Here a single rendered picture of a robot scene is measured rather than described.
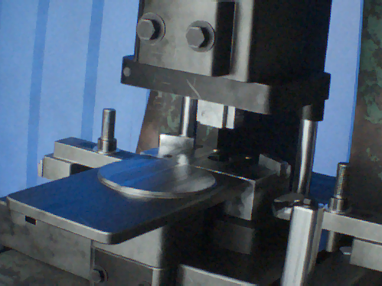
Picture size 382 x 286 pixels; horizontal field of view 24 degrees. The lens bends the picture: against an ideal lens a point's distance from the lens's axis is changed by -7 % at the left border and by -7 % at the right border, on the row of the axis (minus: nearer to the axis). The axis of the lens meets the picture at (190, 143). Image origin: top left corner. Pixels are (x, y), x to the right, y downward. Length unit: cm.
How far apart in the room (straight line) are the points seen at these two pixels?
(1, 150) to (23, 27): 41
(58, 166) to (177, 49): 30
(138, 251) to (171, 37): 22
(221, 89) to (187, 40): 8
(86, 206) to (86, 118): 174
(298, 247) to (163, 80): 25
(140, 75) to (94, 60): 155
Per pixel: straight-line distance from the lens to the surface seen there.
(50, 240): 108
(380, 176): 120
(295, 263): 92
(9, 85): 285
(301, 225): 90
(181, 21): 97
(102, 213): 87
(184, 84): 102
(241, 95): 99
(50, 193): 92
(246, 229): 101
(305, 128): 110
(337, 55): 223
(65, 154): 121
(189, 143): 113
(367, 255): 101
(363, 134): 120
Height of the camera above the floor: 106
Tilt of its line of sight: 14 degrees down
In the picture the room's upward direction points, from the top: 5 degrees clockwise
